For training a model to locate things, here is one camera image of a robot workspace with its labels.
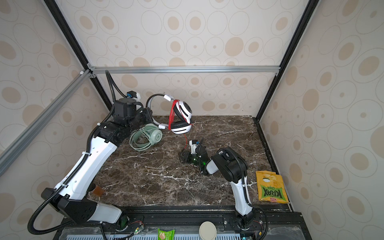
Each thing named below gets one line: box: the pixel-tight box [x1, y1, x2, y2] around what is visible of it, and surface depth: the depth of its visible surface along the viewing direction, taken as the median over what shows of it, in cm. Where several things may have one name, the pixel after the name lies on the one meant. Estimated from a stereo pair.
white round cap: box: [199, 221, 217, 240], surface depth 67 cm
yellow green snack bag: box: [255, 170, 289, 204], surface depth 86 cm
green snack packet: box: [157, 228, 176, 240], surface depth 70 cm
